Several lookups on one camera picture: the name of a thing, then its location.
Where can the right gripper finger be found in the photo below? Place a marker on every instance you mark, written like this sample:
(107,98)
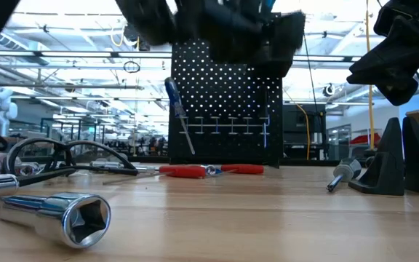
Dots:
(395,65)

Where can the red object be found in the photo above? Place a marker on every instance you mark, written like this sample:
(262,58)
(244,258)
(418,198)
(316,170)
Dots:
(364,139)

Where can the black perforated pegboard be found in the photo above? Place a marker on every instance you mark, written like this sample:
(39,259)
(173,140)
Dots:
(209,102)

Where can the black cabinet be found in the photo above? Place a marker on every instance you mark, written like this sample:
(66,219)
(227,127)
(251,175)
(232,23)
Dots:
(297,134)

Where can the long chrome deep socket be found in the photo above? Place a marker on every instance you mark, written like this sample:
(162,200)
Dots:
(49,214)

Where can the black safety glasses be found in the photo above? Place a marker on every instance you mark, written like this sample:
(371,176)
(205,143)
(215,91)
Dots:
(31,180)

